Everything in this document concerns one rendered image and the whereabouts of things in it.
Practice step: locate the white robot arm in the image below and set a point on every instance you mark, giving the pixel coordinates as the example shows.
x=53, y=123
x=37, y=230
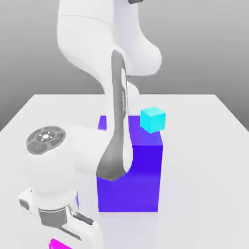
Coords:
x=81, y=48

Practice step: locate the small cyan cube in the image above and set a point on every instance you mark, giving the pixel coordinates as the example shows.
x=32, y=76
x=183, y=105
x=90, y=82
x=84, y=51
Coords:
x=152, y=120

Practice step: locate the small magenta cube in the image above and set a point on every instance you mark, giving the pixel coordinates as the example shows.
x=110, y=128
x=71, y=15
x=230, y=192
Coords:
x=58, y=245

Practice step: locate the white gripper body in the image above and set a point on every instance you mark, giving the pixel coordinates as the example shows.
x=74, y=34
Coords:
x=88, y=236

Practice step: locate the large blue box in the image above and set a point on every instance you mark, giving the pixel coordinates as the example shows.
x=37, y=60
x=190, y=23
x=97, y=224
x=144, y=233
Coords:
x=136, y=186

